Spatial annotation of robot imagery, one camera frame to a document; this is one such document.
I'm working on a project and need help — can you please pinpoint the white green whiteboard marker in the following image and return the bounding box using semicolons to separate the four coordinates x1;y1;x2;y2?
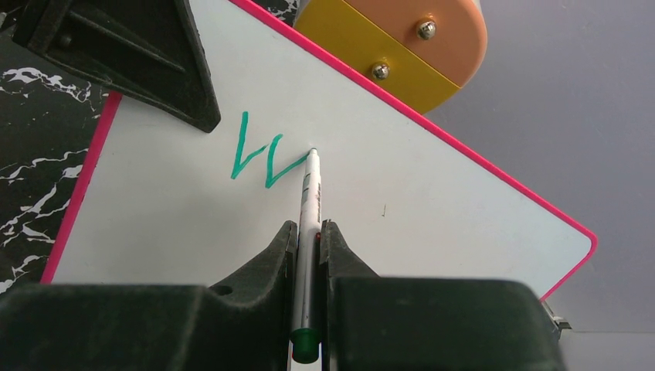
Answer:
290;148;321;364

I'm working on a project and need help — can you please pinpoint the pink framed whiteboard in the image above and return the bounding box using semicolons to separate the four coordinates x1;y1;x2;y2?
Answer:
42;1;597;301

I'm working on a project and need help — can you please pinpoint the cream cylindrical drawer box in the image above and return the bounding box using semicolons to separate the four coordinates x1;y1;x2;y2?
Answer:
293;0;487;114

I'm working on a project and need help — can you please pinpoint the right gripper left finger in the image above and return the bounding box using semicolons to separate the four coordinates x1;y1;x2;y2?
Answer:
1;221;297;370

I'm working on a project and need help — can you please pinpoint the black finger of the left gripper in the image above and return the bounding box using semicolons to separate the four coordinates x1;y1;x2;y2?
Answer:
11;0;221;133

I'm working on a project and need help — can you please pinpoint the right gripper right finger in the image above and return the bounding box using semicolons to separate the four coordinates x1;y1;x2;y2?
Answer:
320;220;566;370

